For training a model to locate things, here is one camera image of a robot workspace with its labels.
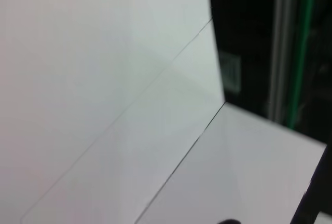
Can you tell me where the grey aluminium frame post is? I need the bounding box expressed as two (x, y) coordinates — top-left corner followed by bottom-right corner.
(268, 0), (296, 121)

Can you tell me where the green cable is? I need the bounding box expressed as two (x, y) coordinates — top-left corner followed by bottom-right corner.
(287, 0), (317, 129)

